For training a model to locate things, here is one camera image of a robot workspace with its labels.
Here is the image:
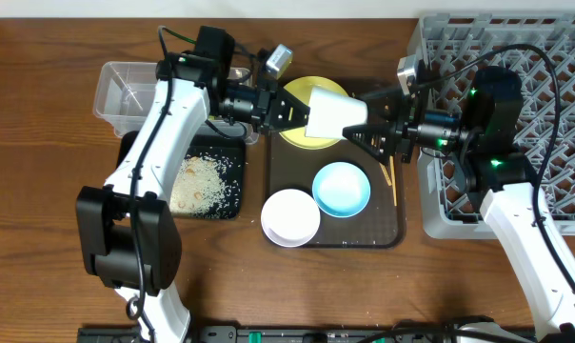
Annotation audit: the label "white paper cup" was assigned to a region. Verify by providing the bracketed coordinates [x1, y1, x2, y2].
[305, 87, 367, 139]

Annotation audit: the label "light blue bowl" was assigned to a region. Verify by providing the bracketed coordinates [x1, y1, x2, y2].
[311, 162, 371, 218]

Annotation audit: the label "white round bowl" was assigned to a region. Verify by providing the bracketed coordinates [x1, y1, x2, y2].
[261, 189, 321, 248]

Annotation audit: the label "rice and food scraps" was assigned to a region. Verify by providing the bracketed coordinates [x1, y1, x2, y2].
[169, 154, 232, 218]

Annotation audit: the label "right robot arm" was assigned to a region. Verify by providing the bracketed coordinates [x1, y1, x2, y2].
[343, 67, 575, 342]

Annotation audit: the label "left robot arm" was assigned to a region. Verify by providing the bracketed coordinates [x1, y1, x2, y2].
[75, 26, 309, 342]

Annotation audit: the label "black waste tray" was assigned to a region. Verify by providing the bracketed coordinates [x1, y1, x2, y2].
[136, 135, 246, 220]

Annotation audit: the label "clear plastic waste bin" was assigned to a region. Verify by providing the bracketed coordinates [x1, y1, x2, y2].
[93, 61, 259, 145]

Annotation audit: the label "grey plastic dishwasher rack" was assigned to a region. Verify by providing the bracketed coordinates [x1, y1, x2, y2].
[407, 12, 575, 239]

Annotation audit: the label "right wooden chopstick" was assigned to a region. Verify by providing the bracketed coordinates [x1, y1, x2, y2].
[388, 156, 398, 207]

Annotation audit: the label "wooden chopstick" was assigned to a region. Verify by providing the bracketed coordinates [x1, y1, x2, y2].
[380, 164, 393, 187]
[388, 156, 398, 207]

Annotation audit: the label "left wooden chopstick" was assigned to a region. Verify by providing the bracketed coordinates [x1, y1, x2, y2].
[380, 164, 393, 187]

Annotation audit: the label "yellow round plate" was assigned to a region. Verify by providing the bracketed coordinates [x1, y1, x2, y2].
[280, 76, 347, 150]

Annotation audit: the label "left black cable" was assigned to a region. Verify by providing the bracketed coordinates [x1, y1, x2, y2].
[125, 25, 265, 343]

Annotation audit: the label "black cable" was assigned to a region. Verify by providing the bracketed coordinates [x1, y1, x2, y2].
[358, 43, 575, 343]
[125, 25, 265, 343]

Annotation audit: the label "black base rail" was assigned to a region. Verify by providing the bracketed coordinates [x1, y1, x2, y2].
[76, 324, 539, 343]

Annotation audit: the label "right black cable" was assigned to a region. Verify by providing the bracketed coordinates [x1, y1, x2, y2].
[358, 43, 575, 343]

